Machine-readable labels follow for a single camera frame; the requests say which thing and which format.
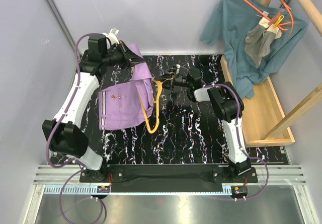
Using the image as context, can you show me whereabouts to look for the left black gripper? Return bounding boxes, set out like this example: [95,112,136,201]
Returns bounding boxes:
[102,40,145,70]

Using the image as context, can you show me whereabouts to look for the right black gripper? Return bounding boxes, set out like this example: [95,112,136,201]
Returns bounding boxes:
[153,69,191,92]

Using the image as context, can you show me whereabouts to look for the wooden clothes rack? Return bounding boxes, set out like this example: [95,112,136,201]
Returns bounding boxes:
[220,0,321,147]

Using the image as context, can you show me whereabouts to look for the purple trousers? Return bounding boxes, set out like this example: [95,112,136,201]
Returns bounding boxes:
[98,43,155,131]

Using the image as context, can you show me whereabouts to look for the teal t-shirt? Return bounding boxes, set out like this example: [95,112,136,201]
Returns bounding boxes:
[201,0,308,99]

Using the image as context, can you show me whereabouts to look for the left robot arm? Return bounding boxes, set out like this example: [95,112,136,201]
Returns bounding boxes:
[42,28,143,182]

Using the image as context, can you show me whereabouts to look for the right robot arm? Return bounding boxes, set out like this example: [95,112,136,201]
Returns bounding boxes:
[154,65,251,182]

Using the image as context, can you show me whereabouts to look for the aluminium frame rail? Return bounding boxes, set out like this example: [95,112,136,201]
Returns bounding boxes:
[45,0,76,53]

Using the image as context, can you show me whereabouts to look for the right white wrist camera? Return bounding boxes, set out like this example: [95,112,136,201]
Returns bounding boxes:
[174,64,181,74]

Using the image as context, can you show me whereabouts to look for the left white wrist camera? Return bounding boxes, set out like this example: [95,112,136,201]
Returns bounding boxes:
[103,28,119,45]

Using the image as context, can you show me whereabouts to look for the yellow plastic hanger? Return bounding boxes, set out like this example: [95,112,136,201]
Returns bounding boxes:
[137,71,176,134]

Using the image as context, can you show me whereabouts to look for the yellow clothes peg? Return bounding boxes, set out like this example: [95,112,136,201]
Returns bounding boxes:
[273,15,284,28]

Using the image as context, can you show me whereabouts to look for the grey beige cloth bag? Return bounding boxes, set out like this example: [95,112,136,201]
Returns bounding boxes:
[245,18,282,68]

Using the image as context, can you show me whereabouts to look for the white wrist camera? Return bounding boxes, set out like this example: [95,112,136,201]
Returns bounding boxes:
[174,64,181,74]
[103,28,119,45]

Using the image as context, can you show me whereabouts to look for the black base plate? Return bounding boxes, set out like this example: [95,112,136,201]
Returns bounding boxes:
[79,164,259,193]

